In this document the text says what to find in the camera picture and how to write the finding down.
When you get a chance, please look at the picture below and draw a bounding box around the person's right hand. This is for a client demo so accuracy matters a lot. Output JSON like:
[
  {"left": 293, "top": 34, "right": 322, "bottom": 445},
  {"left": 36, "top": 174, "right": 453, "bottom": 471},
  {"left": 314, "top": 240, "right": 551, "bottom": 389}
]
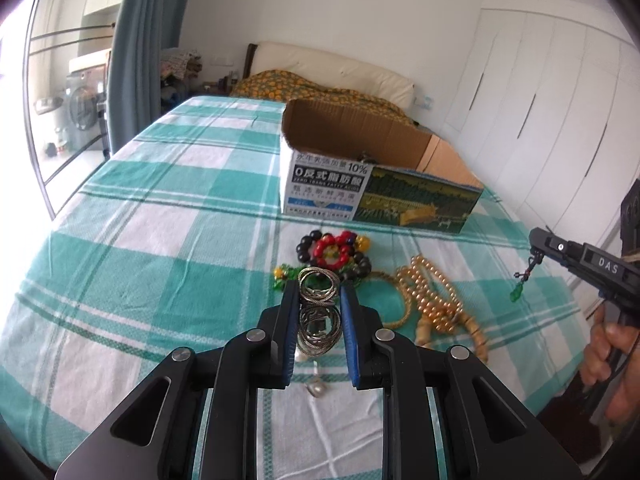
[{"left": 579, "top": 304, "right": 640, "bottom": 425}]

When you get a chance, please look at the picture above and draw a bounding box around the dark wooden nightstand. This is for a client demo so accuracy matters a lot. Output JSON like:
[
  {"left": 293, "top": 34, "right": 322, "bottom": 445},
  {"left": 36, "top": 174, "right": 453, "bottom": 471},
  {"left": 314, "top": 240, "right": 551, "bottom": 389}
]
[{"left": 200, "top": 77, "right": 241, "bottom": 97}]

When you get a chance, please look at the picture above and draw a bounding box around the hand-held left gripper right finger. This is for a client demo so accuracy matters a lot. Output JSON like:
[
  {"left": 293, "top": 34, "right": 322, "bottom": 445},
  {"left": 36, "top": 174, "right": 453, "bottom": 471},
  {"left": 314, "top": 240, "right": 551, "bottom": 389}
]
[{"left": 340, "top": 282, "right": 583, "bottom": 480}]

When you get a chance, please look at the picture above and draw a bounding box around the green pendant charm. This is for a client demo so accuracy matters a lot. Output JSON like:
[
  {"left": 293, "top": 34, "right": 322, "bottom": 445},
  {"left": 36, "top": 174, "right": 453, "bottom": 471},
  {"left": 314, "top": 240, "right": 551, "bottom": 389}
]
[{"left": 512, "top": 255, "right": 543, "bottom": 306}]

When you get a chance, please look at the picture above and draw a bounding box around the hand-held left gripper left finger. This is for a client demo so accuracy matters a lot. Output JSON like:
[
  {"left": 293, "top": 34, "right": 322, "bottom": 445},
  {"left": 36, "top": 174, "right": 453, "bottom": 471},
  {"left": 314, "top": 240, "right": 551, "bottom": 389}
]
[{"left": 54, "top": 282, "right": 301, "bottom": 480}]

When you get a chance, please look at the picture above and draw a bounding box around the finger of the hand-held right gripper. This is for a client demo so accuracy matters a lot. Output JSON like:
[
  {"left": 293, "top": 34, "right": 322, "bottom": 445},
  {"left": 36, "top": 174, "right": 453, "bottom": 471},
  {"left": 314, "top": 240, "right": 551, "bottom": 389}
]
[{"left": 529, "top": 226, "right": 586, "bottom": 272}]

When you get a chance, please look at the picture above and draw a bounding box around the wooden bead bracelet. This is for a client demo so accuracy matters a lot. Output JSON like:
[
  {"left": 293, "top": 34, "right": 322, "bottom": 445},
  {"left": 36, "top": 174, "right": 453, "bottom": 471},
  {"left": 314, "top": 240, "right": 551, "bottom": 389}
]
[{"left": 415, "top": 310, "right": 488, "bottom": 361}]

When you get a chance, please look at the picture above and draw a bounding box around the green checked cloth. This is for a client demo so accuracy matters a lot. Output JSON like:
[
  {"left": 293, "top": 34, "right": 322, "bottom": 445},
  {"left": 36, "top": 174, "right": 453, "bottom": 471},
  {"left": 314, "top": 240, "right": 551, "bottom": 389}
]
[{"left": 0, "top": 95, "right": 591, "bottom": 480}]

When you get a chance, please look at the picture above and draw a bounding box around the gold pearl necklace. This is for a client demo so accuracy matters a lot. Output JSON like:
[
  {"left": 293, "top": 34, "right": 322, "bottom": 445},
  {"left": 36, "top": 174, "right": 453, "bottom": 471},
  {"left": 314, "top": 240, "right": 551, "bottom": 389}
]
[{"left": 395, "top": 255, "right": 468, "bottom": 333}]

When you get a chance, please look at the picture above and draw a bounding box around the green yellow bead bracelet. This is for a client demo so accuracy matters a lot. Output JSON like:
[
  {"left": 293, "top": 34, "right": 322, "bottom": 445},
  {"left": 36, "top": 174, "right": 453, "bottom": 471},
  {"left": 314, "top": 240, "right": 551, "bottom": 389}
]
[{"left": 272, "top": 262, "right": 301, "bottom": 291}]

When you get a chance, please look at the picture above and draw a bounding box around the black framed glass door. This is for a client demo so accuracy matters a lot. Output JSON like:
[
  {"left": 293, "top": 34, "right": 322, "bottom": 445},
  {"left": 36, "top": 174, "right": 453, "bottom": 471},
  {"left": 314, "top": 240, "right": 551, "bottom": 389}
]
[{"left": 20, "top": 0, "right": 121, "bottom": 221}]

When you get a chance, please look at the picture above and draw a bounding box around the blue curtain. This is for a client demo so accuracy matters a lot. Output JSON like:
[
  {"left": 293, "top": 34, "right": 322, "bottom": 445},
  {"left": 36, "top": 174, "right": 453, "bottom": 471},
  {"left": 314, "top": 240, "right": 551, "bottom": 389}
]
[{"left": 107, "top": 0, "right": 198, "bottom": 156}]

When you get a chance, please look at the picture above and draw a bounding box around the cream padded headboard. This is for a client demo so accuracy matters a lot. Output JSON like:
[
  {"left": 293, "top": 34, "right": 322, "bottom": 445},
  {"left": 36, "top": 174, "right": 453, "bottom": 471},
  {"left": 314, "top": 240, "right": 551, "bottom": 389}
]
[{"left": 245, "top": 41, "right": 416, "bottom": 111}]

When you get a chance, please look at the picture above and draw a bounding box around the gold chain bracelet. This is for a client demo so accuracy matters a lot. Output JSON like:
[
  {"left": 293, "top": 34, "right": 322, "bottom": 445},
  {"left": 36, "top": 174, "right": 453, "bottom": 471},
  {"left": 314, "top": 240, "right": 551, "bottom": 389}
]
[{"left": 357, "top": 270, "right": 412, "bottom": 331}]

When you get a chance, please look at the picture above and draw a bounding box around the red bead bracelet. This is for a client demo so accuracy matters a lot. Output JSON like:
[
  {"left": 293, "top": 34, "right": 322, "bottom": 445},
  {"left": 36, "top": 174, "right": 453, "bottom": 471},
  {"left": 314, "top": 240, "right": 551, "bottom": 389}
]
[{"left": 312, "top": 231, "right": 357, "bottom": 268}]

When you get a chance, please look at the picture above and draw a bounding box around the printed cardboard box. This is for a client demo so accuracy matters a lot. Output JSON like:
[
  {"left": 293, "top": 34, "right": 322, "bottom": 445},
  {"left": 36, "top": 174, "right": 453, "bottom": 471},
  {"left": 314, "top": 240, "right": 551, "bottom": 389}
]
[{"left": 279, "top": 99, "right": 485, "bottom": 235}]

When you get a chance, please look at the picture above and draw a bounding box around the grey washing machine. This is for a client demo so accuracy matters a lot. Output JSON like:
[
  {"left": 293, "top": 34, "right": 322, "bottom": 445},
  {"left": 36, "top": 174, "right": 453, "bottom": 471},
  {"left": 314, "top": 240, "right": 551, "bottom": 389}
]
[{"left": 65, "top": 50, "right": 113, "bottom": 161}]

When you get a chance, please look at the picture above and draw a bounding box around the pile of clothes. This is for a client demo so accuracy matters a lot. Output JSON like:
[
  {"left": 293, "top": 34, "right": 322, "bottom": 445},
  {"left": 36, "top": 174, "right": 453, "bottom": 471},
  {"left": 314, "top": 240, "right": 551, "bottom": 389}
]
[{"left": 160, "top": 52, "right": 206, "bottom": 86}]

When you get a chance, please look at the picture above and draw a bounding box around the black bead bracelet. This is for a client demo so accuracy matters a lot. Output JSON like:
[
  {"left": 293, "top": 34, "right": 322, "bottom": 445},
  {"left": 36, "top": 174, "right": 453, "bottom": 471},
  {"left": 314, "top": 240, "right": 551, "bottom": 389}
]
[{"left": 295, "top": 230, "right": 373, "bottom": 281}]

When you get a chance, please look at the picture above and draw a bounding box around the white wardrobe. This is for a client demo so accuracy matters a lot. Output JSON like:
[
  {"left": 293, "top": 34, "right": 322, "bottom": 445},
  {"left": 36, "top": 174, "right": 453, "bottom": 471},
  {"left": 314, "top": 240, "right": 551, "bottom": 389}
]
[{"left": 442, "top": 7, "right": 640, "bottom": 271}]

